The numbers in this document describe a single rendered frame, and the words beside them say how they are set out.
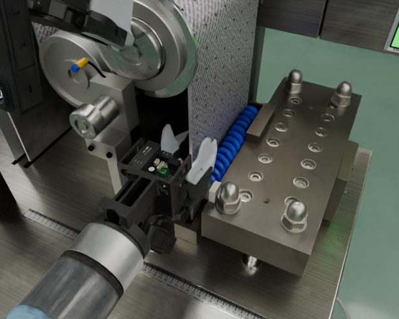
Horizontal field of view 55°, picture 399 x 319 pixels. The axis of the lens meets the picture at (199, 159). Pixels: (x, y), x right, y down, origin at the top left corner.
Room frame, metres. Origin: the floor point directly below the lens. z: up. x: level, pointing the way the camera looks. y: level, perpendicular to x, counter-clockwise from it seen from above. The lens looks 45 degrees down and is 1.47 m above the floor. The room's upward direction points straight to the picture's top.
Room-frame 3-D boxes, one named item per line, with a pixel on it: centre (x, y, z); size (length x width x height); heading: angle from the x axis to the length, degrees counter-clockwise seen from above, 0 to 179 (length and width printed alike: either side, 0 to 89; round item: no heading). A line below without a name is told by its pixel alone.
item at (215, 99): (0.50, -0.04, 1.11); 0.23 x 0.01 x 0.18; 154
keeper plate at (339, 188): (0.45, -0.25, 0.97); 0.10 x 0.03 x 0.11; 154
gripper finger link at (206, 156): (0.37, -0.01, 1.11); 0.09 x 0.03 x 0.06; 145
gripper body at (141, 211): (0.29, 0.06, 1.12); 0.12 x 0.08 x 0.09; 154
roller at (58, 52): (0.58, 0.12, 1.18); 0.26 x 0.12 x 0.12; 154
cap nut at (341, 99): (0.61, -0.27, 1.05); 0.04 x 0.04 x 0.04
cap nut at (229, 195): (0.35, -0.04, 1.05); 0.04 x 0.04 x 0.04
